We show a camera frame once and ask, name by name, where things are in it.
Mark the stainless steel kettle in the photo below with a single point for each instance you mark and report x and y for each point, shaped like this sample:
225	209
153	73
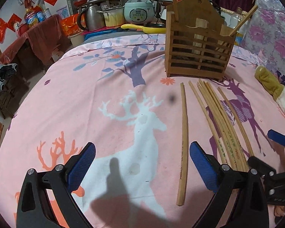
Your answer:
91	18

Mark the olive and white plush glove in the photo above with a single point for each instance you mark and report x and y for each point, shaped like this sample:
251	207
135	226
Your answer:
271	84

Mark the wooden chopstick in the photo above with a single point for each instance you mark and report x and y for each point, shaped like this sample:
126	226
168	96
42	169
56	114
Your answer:
242	130
237	27
210	124
219	115
232	134
235	163
181	193

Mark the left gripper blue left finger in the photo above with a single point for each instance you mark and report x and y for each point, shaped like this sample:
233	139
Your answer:
34	207

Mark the dark red cloth cabinet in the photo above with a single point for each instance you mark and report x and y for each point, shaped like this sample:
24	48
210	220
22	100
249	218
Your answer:
32	51

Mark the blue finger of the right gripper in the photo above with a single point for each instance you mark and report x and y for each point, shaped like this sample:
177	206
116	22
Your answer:
276	137
263	169

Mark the pink deer print tablecloth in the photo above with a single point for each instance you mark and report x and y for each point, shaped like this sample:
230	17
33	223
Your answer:
115	94

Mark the cream enamel pot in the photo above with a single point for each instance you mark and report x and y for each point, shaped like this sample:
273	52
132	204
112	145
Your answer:
113	17

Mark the right human hand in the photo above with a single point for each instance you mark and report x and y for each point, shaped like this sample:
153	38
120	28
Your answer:
279	211

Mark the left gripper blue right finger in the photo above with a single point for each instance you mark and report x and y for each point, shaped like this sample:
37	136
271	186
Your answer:
250	207

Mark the light green rice cooker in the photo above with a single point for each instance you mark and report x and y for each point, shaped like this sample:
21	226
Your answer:
139	11

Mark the clear oil bottle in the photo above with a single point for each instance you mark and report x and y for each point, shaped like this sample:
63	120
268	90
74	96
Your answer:
236	17

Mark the brown wooden utensil holder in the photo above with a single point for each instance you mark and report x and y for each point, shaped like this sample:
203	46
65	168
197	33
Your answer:
198	44

